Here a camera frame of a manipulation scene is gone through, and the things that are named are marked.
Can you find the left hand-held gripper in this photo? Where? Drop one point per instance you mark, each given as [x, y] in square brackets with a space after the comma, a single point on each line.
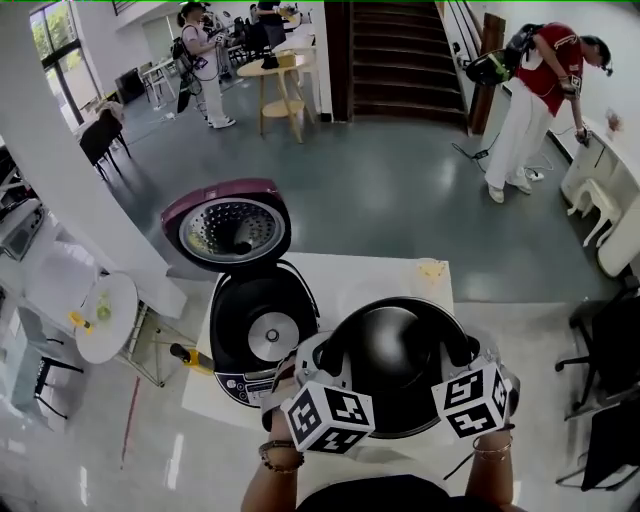
[330, 415]

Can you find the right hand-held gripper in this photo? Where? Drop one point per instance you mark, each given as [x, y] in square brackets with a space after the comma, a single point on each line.
[475, 400]

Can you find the black pot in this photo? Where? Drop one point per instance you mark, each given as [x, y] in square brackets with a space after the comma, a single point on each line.
[395, 350]

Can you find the person's right forearm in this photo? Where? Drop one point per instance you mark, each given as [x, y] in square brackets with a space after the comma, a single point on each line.
[492, 480]

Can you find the person's left forearm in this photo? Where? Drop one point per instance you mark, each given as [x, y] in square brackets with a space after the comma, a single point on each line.
[272, 485]

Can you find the person's left hand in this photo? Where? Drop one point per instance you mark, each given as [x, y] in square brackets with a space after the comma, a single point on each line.
[277, 395]

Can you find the white round plate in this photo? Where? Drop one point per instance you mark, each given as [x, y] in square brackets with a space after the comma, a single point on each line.
[430, 290]

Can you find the maroon rice cooker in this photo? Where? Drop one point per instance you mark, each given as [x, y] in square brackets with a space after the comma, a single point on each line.
[260, 310]

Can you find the yellow bottle black cap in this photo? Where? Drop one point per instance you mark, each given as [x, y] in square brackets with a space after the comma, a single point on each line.
[197, 359]

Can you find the black office chair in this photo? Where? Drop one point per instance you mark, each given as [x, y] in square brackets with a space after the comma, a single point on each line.
[612, 340]

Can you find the person's black clothing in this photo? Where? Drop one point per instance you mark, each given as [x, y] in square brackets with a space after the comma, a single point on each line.
[400, 495]

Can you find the white power strip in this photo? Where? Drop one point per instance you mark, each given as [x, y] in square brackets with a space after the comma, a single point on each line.
[534, 175]

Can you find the white carved stool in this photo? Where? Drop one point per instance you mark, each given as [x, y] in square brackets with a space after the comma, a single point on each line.
[597, 200]

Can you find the round white side table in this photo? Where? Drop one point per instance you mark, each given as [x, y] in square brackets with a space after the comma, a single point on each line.
[112, 325]

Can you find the green glass jar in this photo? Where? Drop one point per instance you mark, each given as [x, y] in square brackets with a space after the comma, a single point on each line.
[103, 307]

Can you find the white vanity desk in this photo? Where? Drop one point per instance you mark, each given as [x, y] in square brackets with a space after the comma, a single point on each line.
[610, 170]

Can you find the small yellow bottle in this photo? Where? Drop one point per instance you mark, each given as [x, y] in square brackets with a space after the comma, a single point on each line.
[80, 322]

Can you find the grey backpack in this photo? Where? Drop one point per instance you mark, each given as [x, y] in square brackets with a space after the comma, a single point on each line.
[492, 65]

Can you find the light wooden round table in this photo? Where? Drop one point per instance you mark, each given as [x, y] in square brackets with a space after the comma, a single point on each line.
[280, 67]

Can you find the table with pale cloth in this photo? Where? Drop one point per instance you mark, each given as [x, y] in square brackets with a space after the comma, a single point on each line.
[27, 360]

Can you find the dark wooden staircase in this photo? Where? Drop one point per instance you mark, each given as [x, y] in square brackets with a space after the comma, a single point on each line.
[400, 65]

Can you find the black dining chair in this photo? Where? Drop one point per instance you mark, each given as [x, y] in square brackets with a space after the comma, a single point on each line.
[102, 140]

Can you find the white square pillar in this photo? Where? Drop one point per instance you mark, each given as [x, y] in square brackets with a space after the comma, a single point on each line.
[60, 140]

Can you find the wooden newel post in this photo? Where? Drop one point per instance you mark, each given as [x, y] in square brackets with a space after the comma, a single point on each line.
[487, 60]

